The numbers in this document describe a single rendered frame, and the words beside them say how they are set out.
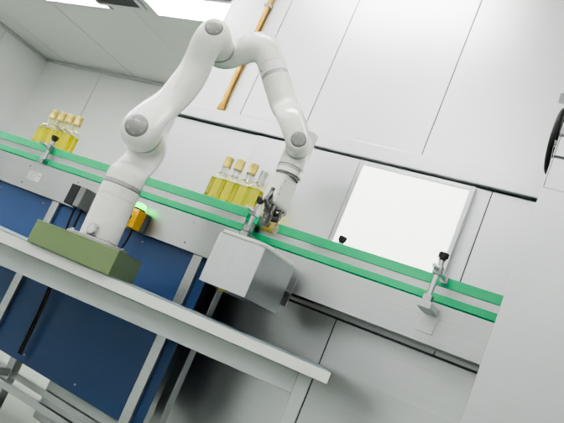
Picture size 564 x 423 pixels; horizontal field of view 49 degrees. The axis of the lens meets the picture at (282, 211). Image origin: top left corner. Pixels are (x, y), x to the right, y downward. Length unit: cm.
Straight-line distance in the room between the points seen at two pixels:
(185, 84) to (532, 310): 120
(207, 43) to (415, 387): 126
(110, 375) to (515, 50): 182
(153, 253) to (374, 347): 83
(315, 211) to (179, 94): 67
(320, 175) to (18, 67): 666
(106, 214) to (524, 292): 119
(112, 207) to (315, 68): 112
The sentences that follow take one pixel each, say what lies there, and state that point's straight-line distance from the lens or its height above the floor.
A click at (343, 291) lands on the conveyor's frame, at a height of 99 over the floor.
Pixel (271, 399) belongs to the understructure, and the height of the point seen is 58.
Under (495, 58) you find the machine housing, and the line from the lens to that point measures 244.
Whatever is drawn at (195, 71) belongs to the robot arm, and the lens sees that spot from 202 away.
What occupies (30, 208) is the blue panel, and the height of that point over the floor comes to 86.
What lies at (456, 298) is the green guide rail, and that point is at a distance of 190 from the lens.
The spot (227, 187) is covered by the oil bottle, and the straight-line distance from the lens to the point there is 231.
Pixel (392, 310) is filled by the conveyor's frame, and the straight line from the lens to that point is 191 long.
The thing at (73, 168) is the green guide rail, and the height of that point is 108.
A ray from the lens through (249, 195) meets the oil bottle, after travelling 225.
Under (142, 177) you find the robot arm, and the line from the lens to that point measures 196.
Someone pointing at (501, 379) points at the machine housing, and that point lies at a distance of 166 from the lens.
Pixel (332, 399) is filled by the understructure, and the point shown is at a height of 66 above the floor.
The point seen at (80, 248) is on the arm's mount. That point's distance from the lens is 186.
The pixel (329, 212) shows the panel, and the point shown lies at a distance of 227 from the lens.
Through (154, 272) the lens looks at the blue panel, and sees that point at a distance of 222.
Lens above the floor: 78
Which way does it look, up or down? 11 degrees up
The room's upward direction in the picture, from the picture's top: 23 degrees clockwise
